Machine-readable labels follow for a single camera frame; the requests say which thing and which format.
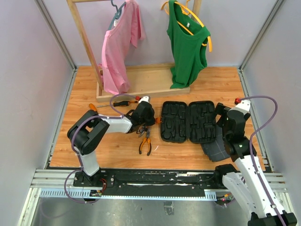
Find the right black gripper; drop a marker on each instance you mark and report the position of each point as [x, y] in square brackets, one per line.
[221, 109]

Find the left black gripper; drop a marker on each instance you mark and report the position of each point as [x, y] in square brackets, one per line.
[152, 120]

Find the black plastic tool case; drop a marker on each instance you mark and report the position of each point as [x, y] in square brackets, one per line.
[195, 122]

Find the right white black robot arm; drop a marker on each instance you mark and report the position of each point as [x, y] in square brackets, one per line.
[244, 178]

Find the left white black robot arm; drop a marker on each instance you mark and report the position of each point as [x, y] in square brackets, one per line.
[86, 134]

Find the steel claw hammer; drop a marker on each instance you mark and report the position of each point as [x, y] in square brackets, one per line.
[141, 130]

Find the black orange screwdriver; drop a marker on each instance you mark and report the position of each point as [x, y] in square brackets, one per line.
[124, 103]

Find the wooden clothes rack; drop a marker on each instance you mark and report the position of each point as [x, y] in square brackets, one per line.
[151, 80]

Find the grey folded cloth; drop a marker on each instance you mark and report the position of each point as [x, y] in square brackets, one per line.
[215, 150]

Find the small orange screwdriver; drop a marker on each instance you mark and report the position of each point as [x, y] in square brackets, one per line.
[92, 107]

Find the pink t-shirt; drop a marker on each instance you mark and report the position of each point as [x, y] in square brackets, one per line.
[127, 30]

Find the green tank top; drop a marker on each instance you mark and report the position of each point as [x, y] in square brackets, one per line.
[188, 44]

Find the grey clothes hanger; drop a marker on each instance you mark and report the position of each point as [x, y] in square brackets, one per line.
[117, 14]

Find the orange clothes hanger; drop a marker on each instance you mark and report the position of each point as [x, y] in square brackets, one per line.
[186, 11]

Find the orange handled pliers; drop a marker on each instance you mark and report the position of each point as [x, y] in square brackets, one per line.
[146, 140]

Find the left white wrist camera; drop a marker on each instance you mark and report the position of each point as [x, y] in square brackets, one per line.
[144, 99]

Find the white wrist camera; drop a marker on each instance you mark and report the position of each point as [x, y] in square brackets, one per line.
[242, 106]
[144, 99]

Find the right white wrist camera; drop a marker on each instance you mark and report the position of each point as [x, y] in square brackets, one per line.
[242, 106]

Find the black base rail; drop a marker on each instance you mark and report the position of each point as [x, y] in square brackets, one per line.
[151, 182]

